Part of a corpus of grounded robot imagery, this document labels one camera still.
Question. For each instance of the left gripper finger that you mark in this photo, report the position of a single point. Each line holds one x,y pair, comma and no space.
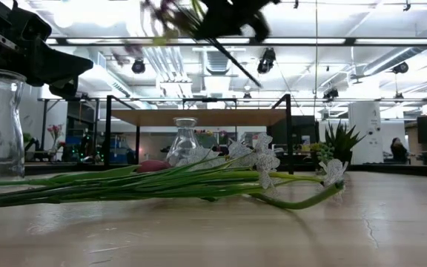
59,65
64,89

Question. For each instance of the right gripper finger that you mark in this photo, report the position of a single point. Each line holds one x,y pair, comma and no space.
211,30

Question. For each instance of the purple artificial flower bunch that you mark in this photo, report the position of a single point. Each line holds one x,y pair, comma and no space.
167,15

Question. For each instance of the round clear glass vase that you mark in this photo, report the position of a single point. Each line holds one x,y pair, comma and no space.
185,142

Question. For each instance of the background vase with pink flowers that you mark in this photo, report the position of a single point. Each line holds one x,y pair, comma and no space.
55,135

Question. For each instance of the wooden shelf with black legs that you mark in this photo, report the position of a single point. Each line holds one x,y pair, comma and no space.
198,116

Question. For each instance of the black ceiling spotlight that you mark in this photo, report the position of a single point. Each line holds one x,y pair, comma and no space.
266,61
400,68
138,66
331,93

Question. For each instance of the dark red artificial tulip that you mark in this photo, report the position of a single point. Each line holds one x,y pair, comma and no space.
152,165

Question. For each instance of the white artificial flower bunch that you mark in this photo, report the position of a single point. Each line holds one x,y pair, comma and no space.
265,161

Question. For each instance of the white room pillar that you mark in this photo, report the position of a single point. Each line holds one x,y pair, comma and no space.
365,130

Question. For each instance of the person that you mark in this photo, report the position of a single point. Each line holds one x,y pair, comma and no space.
399,150

